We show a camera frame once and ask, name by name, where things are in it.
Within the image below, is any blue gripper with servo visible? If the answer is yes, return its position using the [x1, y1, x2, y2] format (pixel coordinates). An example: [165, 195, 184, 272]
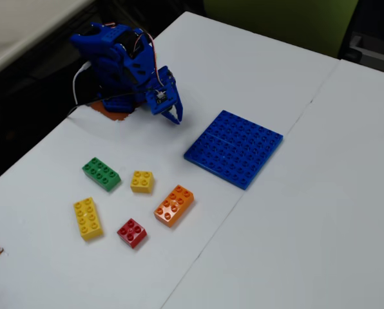
[146, 79, 184, 125]

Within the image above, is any yellow 2x2 block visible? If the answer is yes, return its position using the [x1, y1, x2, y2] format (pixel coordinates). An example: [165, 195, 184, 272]
[130, 170, 155, 194]

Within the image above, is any orange 2x4 block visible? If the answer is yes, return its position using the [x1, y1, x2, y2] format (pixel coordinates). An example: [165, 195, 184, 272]
[153, 184, 195, 229]

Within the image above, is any green 2x4 block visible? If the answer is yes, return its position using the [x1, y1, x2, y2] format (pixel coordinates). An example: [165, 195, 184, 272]
[81, 156, 122, 193]

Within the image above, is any red 2x2 block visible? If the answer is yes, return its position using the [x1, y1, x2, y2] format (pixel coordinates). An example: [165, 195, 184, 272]
[116, 218, 148, 250]

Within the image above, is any yellow 2x4 block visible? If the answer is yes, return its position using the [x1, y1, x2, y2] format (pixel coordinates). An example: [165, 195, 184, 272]
[73, 196, 104, 242]

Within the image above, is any white background table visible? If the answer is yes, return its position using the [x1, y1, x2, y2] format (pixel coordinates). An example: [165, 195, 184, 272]
[0, 0, 98, 83]

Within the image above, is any grey box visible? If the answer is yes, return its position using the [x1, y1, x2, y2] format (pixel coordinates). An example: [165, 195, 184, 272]
[340, 32, 384, 77]

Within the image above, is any red white servo wire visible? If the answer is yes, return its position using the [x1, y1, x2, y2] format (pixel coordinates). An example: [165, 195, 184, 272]
[132, 30, 166, 99]

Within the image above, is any black cable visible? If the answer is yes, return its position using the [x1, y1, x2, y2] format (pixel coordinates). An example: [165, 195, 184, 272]
[66, 91, 148, 117]

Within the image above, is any blue 8x8 base plate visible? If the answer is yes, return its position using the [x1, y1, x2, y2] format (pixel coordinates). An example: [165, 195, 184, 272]
[183, 109, 284, 191]

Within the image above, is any white cable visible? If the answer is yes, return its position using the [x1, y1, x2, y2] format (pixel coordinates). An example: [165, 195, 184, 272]
[72, 62, 93, 107]

